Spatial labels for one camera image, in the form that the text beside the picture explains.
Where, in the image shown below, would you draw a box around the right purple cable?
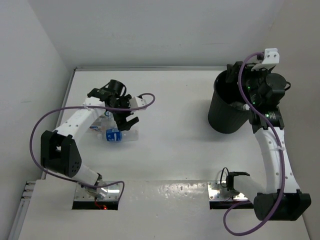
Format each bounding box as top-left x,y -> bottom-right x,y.
222,51 -> 287,237

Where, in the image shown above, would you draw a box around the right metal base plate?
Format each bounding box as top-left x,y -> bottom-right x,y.
207,180 -> 248,202

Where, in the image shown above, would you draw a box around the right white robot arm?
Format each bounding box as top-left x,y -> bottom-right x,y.
118,62 -> 311,221

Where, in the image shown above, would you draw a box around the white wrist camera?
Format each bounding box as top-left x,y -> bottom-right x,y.
251,48 -> 280,71
129,96 -> 147,110

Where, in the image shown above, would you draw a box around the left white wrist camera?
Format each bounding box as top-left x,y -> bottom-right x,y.
129,96 -> 147,110

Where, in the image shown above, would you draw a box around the clear bottle blue white label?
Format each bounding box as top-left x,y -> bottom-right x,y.
96,111 -> 116,126

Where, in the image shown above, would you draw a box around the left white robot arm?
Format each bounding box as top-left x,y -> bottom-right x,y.
40,79 -> 139,193

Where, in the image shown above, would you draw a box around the metal base plate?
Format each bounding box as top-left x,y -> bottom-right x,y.
207,180 -> 248,202
73,183 -> 123,202

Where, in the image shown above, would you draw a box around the blue label plastic bottle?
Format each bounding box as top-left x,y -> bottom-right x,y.
97,128 -> 139,143

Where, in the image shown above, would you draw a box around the black ribbed waste bin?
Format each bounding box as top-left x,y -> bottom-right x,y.
207,70 -> 250,134

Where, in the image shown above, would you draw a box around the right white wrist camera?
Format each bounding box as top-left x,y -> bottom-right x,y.
251,48 -> 280,71

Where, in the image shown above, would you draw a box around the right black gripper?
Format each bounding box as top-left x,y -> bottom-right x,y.
226,61 -> 271,106

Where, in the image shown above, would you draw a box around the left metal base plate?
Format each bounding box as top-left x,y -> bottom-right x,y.
73,183 -> 123,202

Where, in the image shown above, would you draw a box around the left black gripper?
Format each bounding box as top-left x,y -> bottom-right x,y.
108,94 -> 138,131

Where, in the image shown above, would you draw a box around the clear bottle red blue label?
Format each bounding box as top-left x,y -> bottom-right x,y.
89,119 -> 114,132

